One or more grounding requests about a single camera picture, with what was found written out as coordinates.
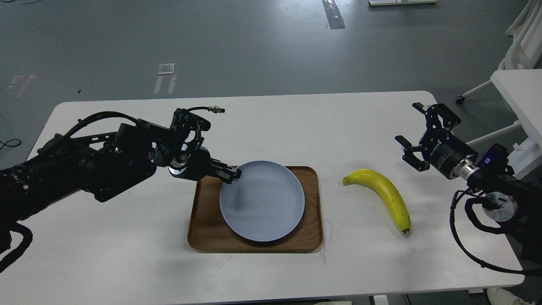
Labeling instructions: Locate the white shoe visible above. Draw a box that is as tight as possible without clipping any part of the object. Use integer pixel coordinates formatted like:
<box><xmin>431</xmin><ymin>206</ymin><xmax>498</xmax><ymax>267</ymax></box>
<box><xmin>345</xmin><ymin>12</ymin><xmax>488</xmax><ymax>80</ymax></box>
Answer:
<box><xmin>486</xmin><ymin>288</ymin><xmax>533</xmax><ymax>305</ymax></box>

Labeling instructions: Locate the brown wooden tray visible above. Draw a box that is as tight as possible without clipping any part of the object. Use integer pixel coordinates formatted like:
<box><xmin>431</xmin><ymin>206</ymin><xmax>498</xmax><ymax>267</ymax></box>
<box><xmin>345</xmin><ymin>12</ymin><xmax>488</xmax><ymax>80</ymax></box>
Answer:
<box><xmin>187</xmin><ymin>166</ymin><xmax>324</xmax><ymax>253</ymax></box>

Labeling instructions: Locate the yellow banana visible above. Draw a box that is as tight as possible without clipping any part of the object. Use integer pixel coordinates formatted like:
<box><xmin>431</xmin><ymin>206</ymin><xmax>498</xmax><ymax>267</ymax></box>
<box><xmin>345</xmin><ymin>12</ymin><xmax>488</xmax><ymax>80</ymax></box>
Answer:
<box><xmin>341</xmin><ymin>169</ymin><xmax>412</xmax><ymax>234</ymax></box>

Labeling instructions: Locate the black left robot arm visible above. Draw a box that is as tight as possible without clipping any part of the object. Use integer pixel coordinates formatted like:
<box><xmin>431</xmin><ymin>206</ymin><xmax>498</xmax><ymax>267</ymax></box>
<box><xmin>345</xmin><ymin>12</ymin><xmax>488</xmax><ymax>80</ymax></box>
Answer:
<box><xmin>0</xmin><ymin>106</ymin><xmax>242</xmax><ymax>271</ymax></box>

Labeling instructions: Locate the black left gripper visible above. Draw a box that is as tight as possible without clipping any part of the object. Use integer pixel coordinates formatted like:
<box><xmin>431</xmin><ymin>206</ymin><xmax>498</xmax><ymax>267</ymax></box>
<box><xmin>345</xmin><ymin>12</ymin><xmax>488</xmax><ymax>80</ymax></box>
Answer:
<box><xmin>168</xmin><ymin>146</ymin><xmax>242</xmax><ymax>184</ymax></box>

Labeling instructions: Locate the light blue round plate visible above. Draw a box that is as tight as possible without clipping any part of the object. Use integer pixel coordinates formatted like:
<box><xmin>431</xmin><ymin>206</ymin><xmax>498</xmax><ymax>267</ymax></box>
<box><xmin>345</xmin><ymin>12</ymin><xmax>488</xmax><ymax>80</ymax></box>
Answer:
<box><xmin>219</xmin><ymin>160</ymin><xmax>305</xmax><ymax>242</ymax></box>

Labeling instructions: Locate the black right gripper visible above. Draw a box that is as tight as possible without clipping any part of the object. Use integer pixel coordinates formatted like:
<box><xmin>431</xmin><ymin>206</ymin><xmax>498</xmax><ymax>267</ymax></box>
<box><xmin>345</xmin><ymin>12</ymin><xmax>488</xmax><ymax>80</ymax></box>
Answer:
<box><xmin>395</xmin><ymin>103</ymin><xmax>478</xmax><ymax>180</ymax></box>

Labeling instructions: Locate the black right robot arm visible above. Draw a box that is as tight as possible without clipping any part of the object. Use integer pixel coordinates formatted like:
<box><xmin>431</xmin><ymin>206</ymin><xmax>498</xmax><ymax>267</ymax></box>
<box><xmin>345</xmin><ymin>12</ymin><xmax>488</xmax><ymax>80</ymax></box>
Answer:
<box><xmin>395</xmin><ymin>103</ymin><xmax>541</xmax><ymax>276</ymax></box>

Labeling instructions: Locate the white side table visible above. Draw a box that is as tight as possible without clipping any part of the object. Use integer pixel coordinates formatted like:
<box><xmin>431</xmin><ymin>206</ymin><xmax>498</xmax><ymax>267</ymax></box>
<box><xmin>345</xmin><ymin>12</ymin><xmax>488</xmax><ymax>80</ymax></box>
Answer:
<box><xmin>490</xmin><ymin>69</ymin><xmax>542</xmax><ymax>146</ymax></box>

